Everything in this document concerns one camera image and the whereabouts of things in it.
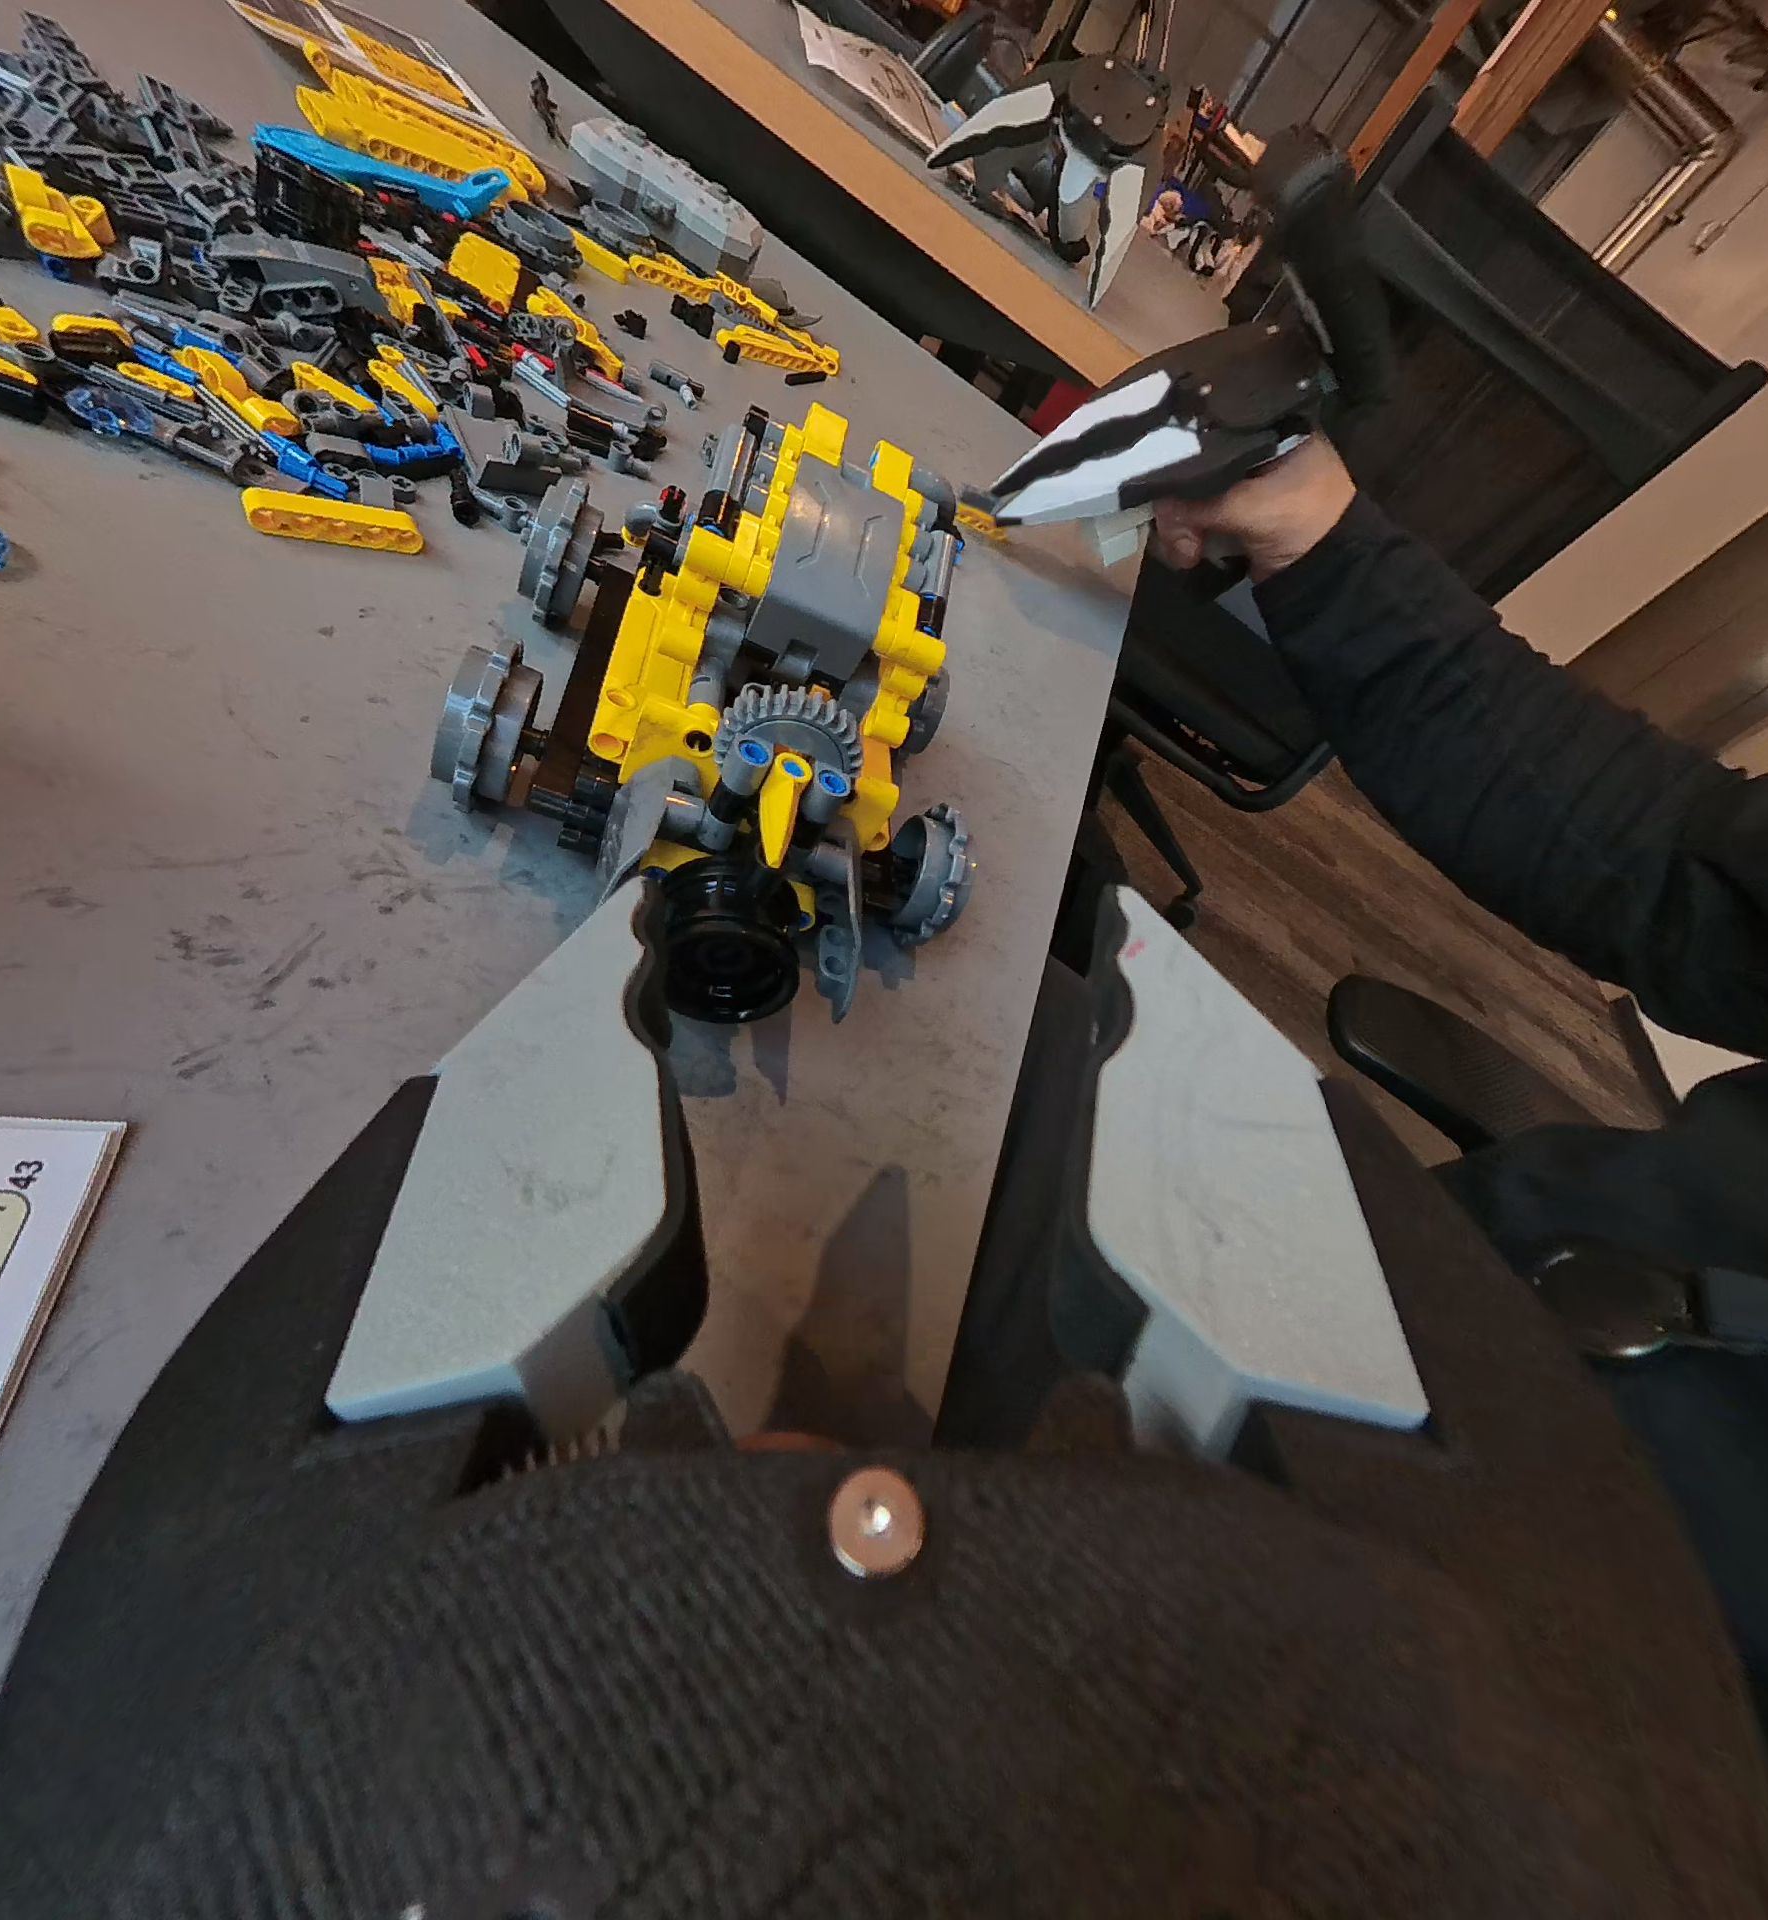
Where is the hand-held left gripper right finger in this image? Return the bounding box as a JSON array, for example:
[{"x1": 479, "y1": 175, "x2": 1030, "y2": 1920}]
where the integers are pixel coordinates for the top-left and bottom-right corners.
[{"x1": 1068, "y1": 882, "x2": 1432, "y2": 1459}]

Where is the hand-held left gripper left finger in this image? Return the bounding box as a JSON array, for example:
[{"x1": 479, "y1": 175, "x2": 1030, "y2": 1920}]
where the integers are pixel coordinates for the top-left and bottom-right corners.
[{"x1": 326, "y1": 875, "x2": 713, "y2": 1448}]

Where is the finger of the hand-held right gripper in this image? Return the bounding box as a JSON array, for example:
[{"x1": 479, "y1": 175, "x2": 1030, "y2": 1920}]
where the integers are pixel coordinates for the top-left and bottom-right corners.
[
  {"x1": 986, "y1": 427, "x2": 1215, "y2": 532},
  {"x1": 1027, "y1": 364, "x2": 1200, "y2": 472}
]

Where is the yellow toy vehicle model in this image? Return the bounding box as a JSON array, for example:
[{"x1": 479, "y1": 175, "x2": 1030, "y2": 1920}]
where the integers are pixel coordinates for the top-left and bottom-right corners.
[{"x1": 433, "y1": 402, "x2": 973, "y2": 1027}]

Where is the pile of toy building pieces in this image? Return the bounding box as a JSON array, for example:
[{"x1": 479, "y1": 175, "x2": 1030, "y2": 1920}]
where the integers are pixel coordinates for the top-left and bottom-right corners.
[{"x1": 0, "y1": 10, "x2": 846, "y2": 553}]

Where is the person's right forearm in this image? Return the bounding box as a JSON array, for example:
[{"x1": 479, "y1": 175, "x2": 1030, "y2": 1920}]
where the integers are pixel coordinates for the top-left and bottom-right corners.
[{"x1": 1248, "y1": 495, "x2": 1768, "y2": 1060}]

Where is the background grey desk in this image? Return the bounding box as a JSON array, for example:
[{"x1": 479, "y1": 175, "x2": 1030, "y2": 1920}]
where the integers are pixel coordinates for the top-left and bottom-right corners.
[{"x1": 600, "y1": 0, "x2": 1230, "y2": 392}]

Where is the person's right hand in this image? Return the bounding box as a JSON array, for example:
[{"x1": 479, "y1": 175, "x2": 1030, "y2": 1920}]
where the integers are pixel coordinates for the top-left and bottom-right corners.
[{"x1": 1146, "y1": 435, "x2": 1354, "y2": 586}]

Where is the black office chair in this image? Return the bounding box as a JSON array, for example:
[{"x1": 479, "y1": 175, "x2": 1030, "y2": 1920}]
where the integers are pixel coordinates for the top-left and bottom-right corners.
[{"x1": 1092, "y1": 553, "x2": 1681, "y2": 1156}]

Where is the black cabinet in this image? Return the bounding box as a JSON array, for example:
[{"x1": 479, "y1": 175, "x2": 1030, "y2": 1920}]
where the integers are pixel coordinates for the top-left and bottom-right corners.
[{"x1": 1330, "y1": 111, "x2": 1768, "y2": 598}]

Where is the idle hand-held gripper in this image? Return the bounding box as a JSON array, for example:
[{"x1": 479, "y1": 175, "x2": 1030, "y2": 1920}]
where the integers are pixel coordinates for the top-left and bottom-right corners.
[{"x1": 924, "y1": 57, "x2": 1173, "y2": 306}]

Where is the printed paper sheet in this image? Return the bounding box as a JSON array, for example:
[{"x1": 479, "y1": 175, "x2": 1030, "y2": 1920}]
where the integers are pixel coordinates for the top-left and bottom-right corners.
[{"x1": 798, "y1": 6, "x2": 947, "y2": 140}]

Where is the building instruction booklet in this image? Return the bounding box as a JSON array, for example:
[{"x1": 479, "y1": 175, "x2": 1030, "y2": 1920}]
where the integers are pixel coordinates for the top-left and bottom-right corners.
[{"x1": 0, "y1": 1115, "x2": 128, "y2": 1601}]

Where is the yellow grey sticker sheet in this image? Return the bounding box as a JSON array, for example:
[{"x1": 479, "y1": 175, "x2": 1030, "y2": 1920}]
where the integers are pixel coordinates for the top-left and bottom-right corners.
[{"x1": 228, "y1": 0, "x2": 452, "y2": 69}]

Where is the yellow perforated frame piece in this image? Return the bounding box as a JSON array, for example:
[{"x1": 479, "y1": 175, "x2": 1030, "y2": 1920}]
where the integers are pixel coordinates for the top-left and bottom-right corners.
[
  {"x1": 297, "y1": 81, "x2": 547, "y2": 195},
  {"x1": 301, "y1": 38, "x2": 476, "y2": 119}
]

